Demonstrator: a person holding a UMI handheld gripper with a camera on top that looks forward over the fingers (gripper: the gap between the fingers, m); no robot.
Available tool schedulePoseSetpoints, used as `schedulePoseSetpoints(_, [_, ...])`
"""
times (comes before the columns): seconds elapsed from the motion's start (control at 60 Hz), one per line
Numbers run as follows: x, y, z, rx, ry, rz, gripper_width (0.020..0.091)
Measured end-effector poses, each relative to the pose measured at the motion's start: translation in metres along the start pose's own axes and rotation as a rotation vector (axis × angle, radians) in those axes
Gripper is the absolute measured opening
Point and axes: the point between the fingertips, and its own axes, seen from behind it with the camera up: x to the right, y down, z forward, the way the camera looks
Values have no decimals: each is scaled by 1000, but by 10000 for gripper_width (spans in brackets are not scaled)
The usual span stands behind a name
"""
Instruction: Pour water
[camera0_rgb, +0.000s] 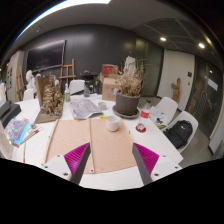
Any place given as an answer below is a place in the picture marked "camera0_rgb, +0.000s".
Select white cabinet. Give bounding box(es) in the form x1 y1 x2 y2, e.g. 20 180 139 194
5 50 26 103

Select white plastic chair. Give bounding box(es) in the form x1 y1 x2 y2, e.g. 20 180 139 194
68 79 86 96
163 110 200 154
22 88 35 102
151 96 179 126

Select stacked black boxes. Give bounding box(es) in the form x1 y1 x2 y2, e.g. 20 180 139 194
0 99 23 129

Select black wall board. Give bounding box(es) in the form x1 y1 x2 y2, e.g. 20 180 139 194
26 39 67 73

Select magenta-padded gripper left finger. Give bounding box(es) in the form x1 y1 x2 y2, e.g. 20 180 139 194
41 142 92 186

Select white plaster bust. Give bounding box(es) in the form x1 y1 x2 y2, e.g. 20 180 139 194
25 69 36 90

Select brown cardboard box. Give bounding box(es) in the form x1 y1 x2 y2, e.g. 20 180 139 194
100 73 123 102

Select stack of papers and books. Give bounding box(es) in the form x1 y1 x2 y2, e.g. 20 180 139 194
148 105 168 126

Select colourful picture book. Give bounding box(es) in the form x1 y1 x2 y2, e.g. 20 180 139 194
3 117 31 148

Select red box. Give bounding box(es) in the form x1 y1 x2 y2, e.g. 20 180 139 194
100 63 119 78

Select golden relief sculpture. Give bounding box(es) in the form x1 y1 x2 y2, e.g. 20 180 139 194
34 74 66 124

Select white ceramic cup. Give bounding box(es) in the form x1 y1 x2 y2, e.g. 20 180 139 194
105 115 121 132

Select clear red-labelled plastic bottle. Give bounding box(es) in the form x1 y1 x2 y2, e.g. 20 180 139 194
136 99 152 132

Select long ceiling light strip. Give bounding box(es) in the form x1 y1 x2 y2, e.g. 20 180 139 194
14 0 112 43

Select flat round red coaster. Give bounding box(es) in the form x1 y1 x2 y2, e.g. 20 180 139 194
135 124 148 134

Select grey round plant saucer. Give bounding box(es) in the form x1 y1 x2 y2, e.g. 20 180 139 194
111 104 141 120

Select green-tinted spray bottle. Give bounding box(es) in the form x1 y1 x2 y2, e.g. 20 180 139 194
63 83 71 103

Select small white round jar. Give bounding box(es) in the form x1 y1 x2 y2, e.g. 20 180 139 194
97 101 108 111

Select dried plant in grey pot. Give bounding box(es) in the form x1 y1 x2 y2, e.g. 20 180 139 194
114 59 148 117

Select black backpack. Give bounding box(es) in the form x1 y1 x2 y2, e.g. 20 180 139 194
163 119 194 150

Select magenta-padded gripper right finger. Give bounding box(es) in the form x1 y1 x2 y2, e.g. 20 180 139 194
132 142 184 186

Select grey printed newspaper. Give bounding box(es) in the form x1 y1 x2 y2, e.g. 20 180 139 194
69 96 104 120

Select wooden easel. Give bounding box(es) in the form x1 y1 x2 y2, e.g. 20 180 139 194
59 58 77 88

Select wooden figure statue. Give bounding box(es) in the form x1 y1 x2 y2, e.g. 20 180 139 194
170 77 183 104

